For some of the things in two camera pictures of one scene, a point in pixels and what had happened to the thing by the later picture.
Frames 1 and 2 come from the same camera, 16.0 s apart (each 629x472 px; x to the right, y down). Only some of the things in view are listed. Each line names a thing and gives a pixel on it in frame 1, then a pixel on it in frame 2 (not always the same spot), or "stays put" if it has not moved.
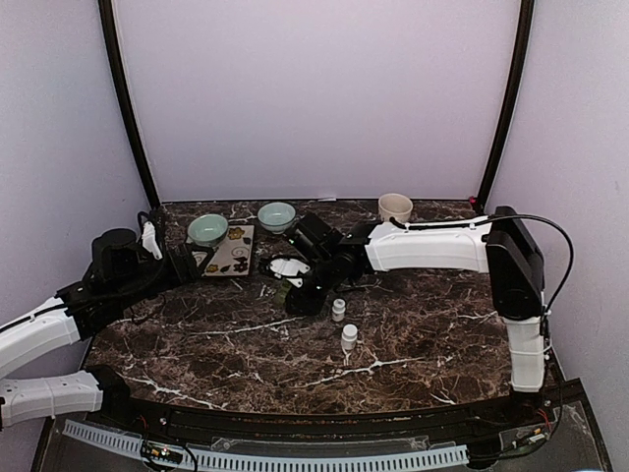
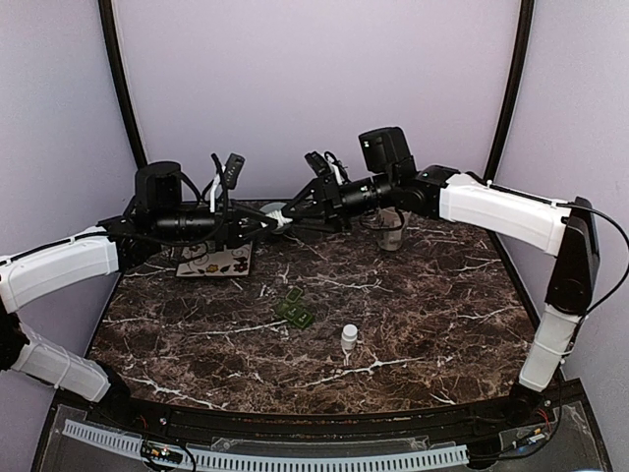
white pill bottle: [338, 310] to [278, 215]
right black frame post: [516, 87] stays put
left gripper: [188, 271] to [229, 229]
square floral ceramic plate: [232, 256] stays put
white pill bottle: [349, 336] stays put
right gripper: [307, 305] to [326, 193]
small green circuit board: [163, 453] stays put
